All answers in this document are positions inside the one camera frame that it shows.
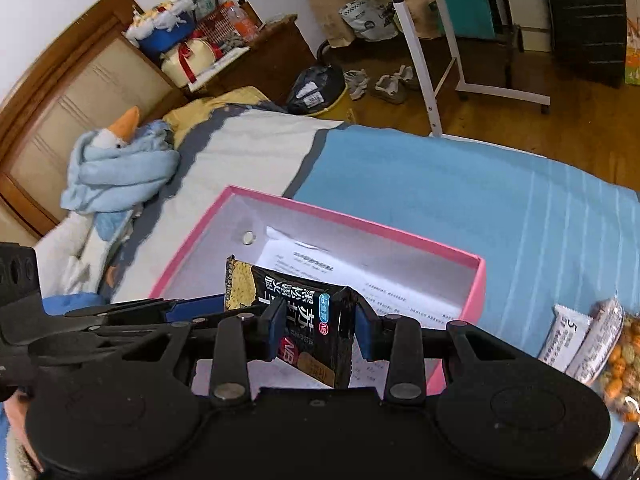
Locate black cracker pack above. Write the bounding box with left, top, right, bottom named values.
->
left=224, top=257, right=356, bottom=389

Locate white snack bar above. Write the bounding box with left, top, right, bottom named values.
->
left=566, top=296, right=625, bottom=385
left=538, top=304, right=592, bottom=372

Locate quail egg bag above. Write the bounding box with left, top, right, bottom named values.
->
left=598, top=314, right=640, bottom=425

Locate person left hand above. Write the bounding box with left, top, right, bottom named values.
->
left=3, top=389, right=42, bottom=474

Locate printed paper sheet in box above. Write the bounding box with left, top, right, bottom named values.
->
left=248, top=226, right=462, bottom=399

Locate pink cardboard box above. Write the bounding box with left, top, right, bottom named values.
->
left=150, top=185, right=488, bottom=396

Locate goose plush toy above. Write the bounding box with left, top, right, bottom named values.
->
left=34, top=105, right=141, bottom=296

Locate bed quilt blue white orange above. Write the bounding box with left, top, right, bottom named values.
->
left=0, top=86, right=640, bottom=480

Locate pair of sneakers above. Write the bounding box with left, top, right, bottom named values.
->
left=344, top=65, right=420, bottom=104

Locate wooden padded headboard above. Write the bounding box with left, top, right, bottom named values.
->
left=1, top=0, right=186, bottom=246

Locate black bag on floor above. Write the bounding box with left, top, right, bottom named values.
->
left=285, top=65, right=346, bottom=115

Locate dark wooden nightstand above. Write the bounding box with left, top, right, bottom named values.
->
left=191, top=14, right=316, bottom=105

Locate wooden top rolling desk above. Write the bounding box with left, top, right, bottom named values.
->
left=387, top=0, right=551, bottom=137

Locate cream box with red ribbon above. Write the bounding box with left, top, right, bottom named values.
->
left=160, top=38, right=221, bottom=88

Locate white printed plastic bag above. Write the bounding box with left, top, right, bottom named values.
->
left=338, top=0, right=398, bottom=42

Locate orange drink bottle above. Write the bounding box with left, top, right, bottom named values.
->
left=224, top=0, right=258, bottom=42

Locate blue basket with white stuffing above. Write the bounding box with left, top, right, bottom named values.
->
left=125, top=0, right=196, bottom=58

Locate teal tote bag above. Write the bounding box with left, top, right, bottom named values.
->
left=446, top=0, right=496, bottom=40

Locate brown paper bag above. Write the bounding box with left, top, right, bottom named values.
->
left=308, top=0, right=356, bottom=48

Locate colourful gift bag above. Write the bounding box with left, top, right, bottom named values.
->
left=625, top=20, right=640, bottom=86

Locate black suitcase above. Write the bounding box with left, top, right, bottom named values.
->
left=547, top=0, right=627, bottom=87

